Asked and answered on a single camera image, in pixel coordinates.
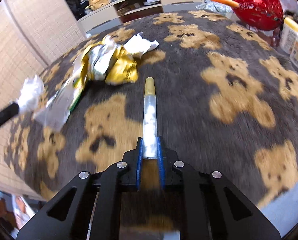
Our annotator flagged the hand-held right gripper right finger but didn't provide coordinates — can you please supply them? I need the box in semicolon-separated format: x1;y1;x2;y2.
156;136;281;240

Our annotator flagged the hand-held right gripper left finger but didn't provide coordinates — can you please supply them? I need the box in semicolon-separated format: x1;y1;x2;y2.
16;137;143;240

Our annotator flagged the orange tool handle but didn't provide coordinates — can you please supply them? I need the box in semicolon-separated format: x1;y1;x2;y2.
210;0;240;7

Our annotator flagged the grey bear print blanket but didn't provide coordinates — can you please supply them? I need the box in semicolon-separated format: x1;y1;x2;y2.
4;10;298;205

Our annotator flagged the camouflage cloth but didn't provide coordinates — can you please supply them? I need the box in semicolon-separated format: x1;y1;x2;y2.
196;1;233;14

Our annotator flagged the white bottle with yellow cap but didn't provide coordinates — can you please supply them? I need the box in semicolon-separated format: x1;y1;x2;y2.
280;17;298;54

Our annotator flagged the gold yellow snack wrapper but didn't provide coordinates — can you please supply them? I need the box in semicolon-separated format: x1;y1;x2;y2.
105;47;139;85

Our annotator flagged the clear tube with gold cap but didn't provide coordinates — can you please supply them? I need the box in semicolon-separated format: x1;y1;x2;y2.
143;77;162;159

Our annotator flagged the printed paper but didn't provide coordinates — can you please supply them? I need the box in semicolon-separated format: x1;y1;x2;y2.
11;195;37;239

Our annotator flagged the white tissue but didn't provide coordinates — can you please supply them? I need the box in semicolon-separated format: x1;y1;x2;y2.
17;75;45;114

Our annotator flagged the crumpled silver white wrapper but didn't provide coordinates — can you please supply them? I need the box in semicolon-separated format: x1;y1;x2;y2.
72;35;122;80

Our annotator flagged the white green snack packet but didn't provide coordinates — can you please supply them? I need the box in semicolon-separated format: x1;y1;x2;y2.
35;80;82;132

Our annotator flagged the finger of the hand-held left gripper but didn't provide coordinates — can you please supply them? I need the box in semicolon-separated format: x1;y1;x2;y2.
0;102;20;137

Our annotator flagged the red openwork basket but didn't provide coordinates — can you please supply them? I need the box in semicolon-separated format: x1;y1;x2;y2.
233;0;283;30

